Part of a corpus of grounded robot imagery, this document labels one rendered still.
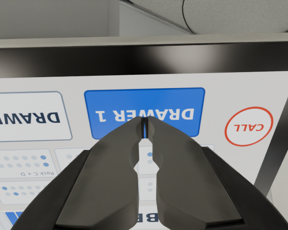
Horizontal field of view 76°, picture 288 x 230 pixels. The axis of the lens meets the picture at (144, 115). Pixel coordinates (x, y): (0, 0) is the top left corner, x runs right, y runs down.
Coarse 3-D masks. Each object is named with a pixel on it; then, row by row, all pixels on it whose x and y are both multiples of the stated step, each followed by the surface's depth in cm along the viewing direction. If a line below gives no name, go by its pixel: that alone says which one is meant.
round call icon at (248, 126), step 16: (240, 112) 15; (256, 112) 15; (272, 112) 15; (224, 128) 16; (240, 128) 16; (256, 128) 16; (272, 128) 16; (224, 144) 17; (240, 144) 17; (256, 144) 17
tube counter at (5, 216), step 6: (6, 210) 21; (12, 210) 21; (18, 210) 21; (0, 216) 21; (6, 216) 21; (12, 216) 21; (18, 216) 21; (0, 222) 22; (6, 222) 22; (12, 222) 22; (0, 228) 22; (6, 228) 22
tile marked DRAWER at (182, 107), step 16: (96, 96) 14; (112, 96) 14; (128, 96) 14; (144, 96) 14; (160, 96) 14; (176, 96) 14; (192, 96) 14; (96, 112) 15; (112, 112) 15; (128, 112) 15; (144, 112) 15; (160, 112) 15; (176, 112) 15; (192, 112) 15; (96, 128) 16; (112, 128) 16; (144, 128) 16; (192, 128) 16
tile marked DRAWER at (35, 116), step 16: (0, 96) 14; (16, 96) 14; (32, 96) 14; (48, 96) 14; (0, 112) 15; (16, 112) 15; (32, 112) 15; (48, 112) 15; (64, 112) 15; (0, 128) 16; (16, 128) 16; (32, 128) 16; (48, 128) 16; (64, 128) 16
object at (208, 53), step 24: (0, 48) 13; (24, 48) 13; (48, 48) 13; (72, 48) 13; (96, 48) 13; (120, 48) 13; (144, 48) 13; (168, 48) 13; (192, 48) 13; (216, 48) 13; (240, 48) 13; (264, 48) 13; (0, 72) 13; (24, 72) 13; (48, 72) 13; (72, 72) 13; (96, 72) 13; (120, 72) 13; (144, 72) 13; (168, 72) 13; (192, 72) 14; (216, 72) 14; (264, 168) 18; (264, 192) 20
